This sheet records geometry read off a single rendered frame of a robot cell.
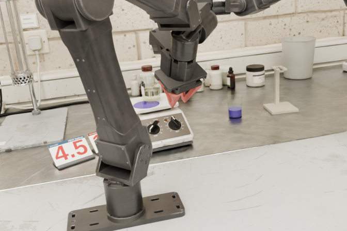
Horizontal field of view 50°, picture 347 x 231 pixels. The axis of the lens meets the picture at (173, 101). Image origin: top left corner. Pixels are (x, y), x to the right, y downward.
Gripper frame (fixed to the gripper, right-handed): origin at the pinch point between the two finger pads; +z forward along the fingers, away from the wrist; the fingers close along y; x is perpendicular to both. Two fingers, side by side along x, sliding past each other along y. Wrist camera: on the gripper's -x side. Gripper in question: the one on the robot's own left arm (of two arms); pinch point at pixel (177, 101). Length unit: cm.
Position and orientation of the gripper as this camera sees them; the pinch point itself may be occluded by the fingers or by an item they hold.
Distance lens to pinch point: 88.9
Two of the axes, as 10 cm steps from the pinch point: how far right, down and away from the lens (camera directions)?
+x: 5.4, 6.4, -5.5
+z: -0.7, 6.9, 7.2
